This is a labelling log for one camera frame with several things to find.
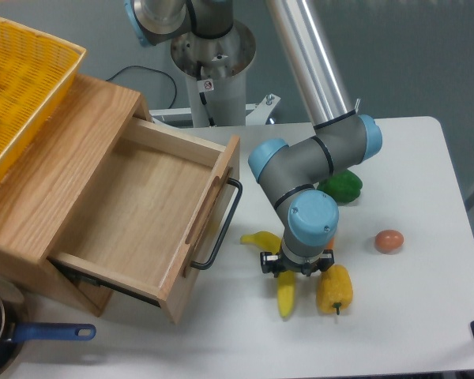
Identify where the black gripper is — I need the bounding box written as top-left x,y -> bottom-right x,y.
260,250 -> 334,276

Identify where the yellow banana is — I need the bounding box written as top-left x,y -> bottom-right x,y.
240,231 -> 295,320

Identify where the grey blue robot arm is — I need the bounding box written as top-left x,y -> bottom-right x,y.
125,1 -> 382,276

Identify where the orange bread slice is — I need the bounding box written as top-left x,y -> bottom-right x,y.
325,238 -> 335,250

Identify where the yellow bell pepper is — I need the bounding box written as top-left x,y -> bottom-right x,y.
316,265 -> 353,315

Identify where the green bell pepper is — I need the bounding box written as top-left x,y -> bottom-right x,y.
317,170 -> 363,205

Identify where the brown egg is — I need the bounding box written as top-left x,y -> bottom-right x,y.
374,229 -> 404,253

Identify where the open wooden drawer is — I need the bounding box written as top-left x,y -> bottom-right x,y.
49,118 -> 240,322

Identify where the wooden drawer cabinet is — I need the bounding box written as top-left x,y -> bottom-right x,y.
0,75 -> 151,316

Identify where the yellow plastic basket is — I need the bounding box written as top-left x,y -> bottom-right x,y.
0,17 -> 86,181

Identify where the black metal drawer handle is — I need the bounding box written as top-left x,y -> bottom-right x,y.
190,177 -> 243,271

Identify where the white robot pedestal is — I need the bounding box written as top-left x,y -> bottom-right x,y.
171,21 -> 256,128

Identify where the black cable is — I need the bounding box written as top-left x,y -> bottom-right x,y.
105,65 -> 178,111

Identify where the blue handled saucepan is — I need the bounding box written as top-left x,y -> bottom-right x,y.
0,280 -> 96,374

